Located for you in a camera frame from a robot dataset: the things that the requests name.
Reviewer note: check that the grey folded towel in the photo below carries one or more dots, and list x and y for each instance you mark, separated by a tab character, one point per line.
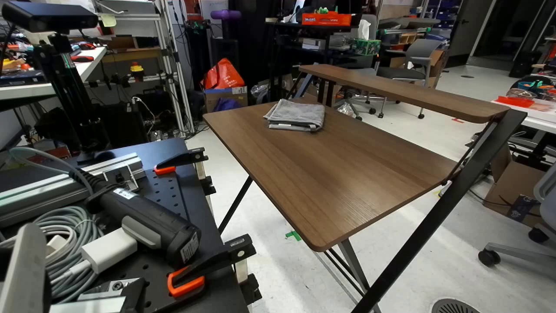
297	113

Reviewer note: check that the small cardboard box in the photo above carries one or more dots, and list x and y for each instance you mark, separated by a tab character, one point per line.
226	95

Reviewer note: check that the black clamp with orange trigger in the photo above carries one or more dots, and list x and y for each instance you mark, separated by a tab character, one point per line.
208	263
182	158

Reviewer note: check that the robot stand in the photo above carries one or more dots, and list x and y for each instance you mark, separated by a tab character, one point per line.
191	200

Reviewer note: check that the orange plastic bag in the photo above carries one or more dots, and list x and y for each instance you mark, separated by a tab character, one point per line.
222	76

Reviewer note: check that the green tissue box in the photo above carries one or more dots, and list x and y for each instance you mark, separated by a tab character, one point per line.
365	46

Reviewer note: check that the orange flat box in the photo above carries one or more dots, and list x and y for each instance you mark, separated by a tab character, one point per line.
325	19

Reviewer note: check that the black handheld device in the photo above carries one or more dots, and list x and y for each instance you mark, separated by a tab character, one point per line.
147	221

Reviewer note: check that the purple dumbbell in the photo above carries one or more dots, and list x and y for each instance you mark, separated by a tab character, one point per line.
226	14

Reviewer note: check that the metal shelf rack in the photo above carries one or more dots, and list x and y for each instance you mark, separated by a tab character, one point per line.
167	52

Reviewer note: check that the yellow emergency stop button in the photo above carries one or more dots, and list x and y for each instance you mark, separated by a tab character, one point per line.
137	71

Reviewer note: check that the white power adapter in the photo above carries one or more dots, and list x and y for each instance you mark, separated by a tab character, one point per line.
108	250

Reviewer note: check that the white table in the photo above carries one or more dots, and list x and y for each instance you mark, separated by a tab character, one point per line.
541	119
89	63

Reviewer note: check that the large cardboard box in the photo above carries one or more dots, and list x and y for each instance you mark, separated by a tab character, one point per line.
512	187

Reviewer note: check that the red tray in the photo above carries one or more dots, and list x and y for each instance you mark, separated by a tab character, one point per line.
514	101

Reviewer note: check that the light grey office chair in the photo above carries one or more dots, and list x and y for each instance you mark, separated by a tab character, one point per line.
545	191

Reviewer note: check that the aluminium rail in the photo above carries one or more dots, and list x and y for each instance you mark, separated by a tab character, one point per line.
52	187

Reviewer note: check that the camera on tripod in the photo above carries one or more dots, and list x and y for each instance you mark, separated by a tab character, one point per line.
47	16

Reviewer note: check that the grey metal bracket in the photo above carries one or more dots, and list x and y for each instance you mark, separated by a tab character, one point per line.
26	274

